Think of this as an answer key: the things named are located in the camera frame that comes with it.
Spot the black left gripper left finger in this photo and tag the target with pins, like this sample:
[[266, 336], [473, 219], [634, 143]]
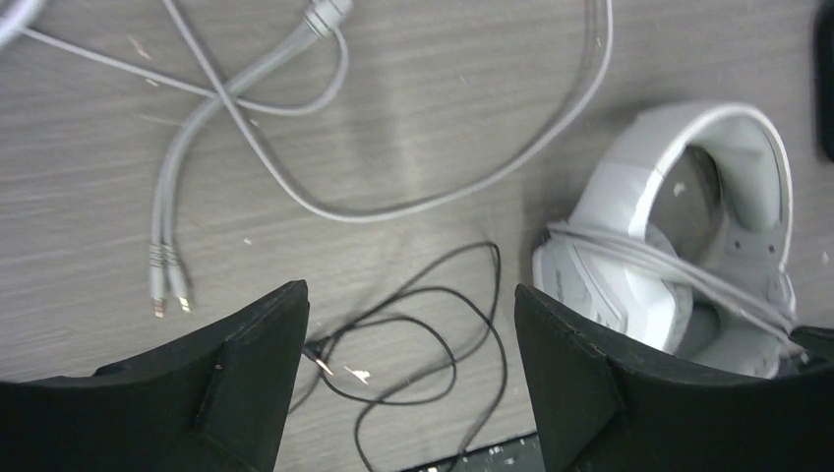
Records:
[[215, 399]]

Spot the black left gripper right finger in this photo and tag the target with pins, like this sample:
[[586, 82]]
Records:
[[605, 402]]

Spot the large white grey headphones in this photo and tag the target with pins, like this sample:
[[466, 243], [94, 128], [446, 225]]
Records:
[[681, 237]]

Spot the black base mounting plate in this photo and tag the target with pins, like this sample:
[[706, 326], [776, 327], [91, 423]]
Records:
[[517, 454]]

